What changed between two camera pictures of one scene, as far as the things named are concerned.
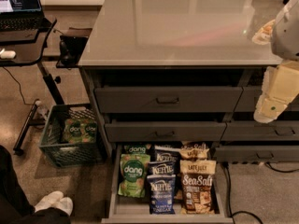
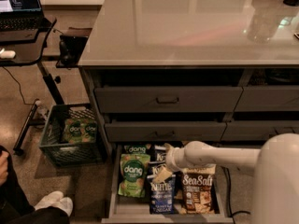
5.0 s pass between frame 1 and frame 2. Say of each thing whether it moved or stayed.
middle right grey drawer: stayed
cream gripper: moved
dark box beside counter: stayed
